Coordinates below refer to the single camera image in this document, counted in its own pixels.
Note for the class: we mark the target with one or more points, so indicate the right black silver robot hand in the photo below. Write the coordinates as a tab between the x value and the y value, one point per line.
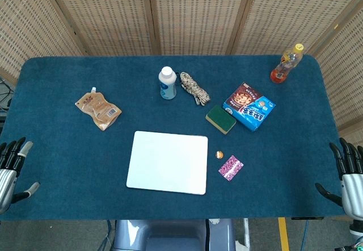
353	191

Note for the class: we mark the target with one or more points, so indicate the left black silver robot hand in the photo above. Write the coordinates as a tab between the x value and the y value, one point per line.
7	183

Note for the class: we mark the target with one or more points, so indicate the red white patterned foil packet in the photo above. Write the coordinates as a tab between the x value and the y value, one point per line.
231	168

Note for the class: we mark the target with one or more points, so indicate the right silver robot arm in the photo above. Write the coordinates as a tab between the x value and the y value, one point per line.
358	228

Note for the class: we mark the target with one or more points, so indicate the white board tray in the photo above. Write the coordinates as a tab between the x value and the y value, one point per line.
167	163

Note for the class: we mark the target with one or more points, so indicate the dark blue table mat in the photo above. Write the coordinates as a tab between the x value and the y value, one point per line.
71	163

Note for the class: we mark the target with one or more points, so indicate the yellow floor tape strip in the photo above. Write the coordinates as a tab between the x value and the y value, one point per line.
283	234

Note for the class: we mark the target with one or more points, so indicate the brown spouted drink pouch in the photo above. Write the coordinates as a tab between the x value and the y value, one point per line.
97	109

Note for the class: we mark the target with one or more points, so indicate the blue and brown snack box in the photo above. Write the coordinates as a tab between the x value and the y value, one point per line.
249	106

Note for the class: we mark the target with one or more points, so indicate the small round orange badge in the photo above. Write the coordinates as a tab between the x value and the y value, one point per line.
219	154

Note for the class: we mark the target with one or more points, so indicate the orange drink bottle yellow cap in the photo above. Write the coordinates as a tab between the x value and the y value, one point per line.
285	69

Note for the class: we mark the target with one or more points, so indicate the green and yellow sponge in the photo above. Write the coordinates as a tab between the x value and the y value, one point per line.
220	119

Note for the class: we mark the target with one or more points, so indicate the woven bamboo screen panel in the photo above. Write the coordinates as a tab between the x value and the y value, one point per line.
102	15
289	12
198	15
25	24

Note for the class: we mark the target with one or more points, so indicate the grey robot torso base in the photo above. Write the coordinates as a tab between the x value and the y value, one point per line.
170	235

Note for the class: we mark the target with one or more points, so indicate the white milk bottle blue label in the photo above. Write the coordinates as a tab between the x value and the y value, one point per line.
167	87

